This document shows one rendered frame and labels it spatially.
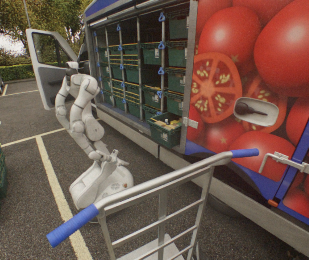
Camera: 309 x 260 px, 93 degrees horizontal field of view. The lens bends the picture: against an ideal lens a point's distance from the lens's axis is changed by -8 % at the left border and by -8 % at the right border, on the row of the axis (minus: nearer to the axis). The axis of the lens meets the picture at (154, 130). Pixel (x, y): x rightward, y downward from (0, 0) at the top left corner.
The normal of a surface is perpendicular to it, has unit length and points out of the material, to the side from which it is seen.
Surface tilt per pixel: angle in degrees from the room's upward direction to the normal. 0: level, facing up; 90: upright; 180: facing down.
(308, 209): 90
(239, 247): 0
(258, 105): 90
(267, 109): 90
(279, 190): 90
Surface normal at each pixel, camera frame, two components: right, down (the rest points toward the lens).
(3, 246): 0.00, -0.90
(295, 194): -0.76, 0.29
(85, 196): 0.67, 0.33
